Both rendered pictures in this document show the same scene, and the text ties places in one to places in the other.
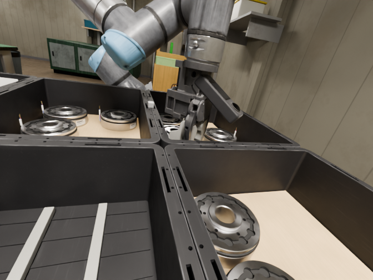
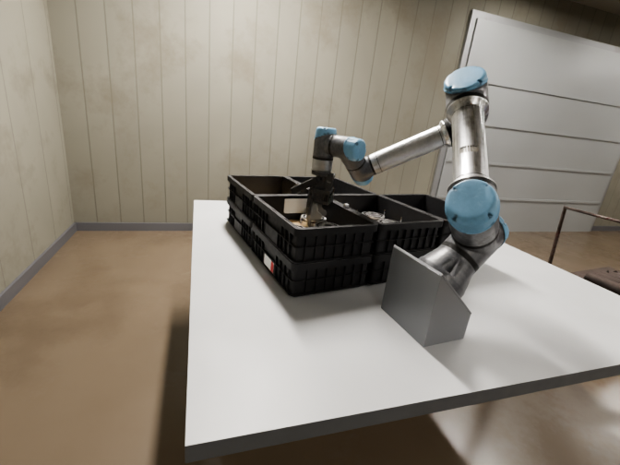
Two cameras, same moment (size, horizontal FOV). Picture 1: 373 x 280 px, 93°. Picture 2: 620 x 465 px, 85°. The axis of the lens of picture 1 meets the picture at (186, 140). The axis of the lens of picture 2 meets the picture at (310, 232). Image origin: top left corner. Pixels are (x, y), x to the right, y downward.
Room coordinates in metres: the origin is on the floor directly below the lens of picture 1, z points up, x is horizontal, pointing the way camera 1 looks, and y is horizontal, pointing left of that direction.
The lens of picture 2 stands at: (1.62, -0.20, 1.23)
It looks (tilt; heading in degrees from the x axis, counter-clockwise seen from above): 19 degrees down; 171
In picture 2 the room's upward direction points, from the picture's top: 6 degrees clockwise
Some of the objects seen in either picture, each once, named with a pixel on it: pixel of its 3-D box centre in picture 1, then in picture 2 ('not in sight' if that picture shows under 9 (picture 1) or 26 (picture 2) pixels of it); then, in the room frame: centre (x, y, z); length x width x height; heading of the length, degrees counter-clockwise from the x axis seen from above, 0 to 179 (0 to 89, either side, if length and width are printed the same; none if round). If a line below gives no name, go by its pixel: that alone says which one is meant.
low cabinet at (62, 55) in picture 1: (102, 61); not in sight; (6.13, 3.16, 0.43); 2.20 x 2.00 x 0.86; 101
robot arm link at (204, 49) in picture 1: (203, 51); (322, 165); (0.39, 0.00, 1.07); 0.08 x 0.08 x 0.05
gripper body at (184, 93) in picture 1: (192, 91); (321, 187); (0.40, 0.01, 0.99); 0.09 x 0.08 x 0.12; 64
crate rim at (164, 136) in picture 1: (203, 115); (311, 211); (0.49, -0.04, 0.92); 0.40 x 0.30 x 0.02; 20
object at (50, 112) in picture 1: (66, 111); not in sight; (0.46, 0.35, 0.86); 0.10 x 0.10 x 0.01
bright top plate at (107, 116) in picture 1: (119, 115); not in sight; (0.51, 0.22, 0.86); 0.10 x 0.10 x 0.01
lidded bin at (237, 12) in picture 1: (245, 13); not in sight; (3.58, -0.56, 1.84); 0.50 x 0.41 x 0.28; 11
